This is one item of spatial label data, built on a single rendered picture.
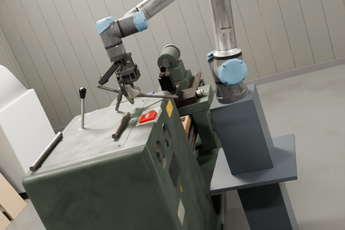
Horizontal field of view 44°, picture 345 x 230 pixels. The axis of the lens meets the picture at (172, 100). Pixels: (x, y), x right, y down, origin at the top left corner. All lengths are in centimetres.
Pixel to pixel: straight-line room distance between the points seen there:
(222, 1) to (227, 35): 13
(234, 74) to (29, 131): 332
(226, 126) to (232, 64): 34
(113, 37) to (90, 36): 394
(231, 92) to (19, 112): 315
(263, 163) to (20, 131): 313
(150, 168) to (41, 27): 464
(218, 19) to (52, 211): 95
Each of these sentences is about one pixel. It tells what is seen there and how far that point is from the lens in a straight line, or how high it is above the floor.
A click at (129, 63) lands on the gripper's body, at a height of 144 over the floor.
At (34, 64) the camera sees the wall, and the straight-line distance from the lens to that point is 613.
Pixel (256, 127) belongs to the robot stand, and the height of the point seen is 97.
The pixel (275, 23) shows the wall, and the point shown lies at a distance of 510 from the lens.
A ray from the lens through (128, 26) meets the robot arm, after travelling 168.
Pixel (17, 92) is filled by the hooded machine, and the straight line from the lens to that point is 480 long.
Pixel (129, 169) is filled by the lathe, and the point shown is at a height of 119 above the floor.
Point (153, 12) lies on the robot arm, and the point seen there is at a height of 159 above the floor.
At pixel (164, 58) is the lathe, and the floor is 112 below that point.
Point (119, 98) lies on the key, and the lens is 178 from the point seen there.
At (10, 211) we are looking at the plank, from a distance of 452.
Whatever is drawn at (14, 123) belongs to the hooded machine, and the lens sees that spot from 462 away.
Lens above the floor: 178
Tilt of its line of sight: 18 degrees down
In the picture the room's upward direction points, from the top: 20 degrees counter-clockwise
